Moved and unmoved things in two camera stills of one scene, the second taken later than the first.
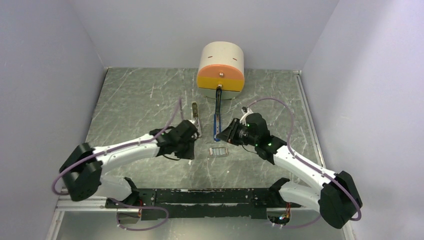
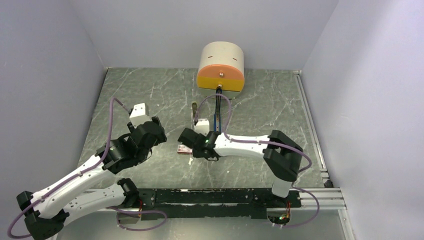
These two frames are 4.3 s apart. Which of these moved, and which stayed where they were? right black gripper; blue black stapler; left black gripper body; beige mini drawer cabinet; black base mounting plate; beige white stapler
Moved: left black gripper body; right black gripper
Stayed: beige white stapler; beige mini drawer cabinet; black base mounting plate; blue black stapler
